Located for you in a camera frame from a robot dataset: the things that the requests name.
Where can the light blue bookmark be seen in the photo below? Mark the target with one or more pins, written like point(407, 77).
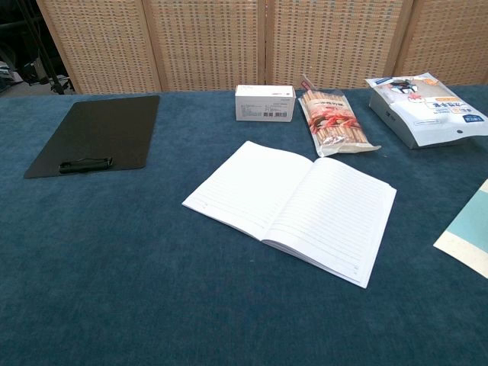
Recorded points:
point(470, 225)

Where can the open lined notebook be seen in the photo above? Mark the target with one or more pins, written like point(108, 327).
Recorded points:
point(289, 206)

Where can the white cardboard box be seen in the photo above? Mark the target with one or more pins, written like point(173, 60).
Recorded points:
point(263, 103)

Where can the bamboo chopsticks plastic bag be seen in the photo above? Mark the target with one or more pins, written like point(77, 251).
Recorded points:
point(335, 122)

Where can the woven wicker screen panel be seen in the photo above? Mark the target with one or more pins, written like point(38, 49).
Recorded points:
point(206, 42)
point(335, 38)
point(103, 42)
point(450, 38)

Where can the black clipboard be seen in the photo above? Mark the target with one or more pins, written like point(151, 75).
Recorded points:
point(103, 129)

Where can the blue velvet tablecloth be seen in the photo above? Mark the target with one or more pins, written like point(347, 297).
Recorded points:
point(114, 267)

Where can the black metal clipboard clip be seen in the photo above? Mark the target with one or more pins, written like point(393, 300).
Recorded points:
point(85, 164)

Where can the white blue plastic package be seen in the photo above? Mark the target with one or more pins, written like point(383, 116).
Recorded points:
point(427, 110)

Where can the black tripod stand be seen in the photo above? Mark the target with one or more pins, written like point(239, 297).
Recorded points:
point(47, 57)

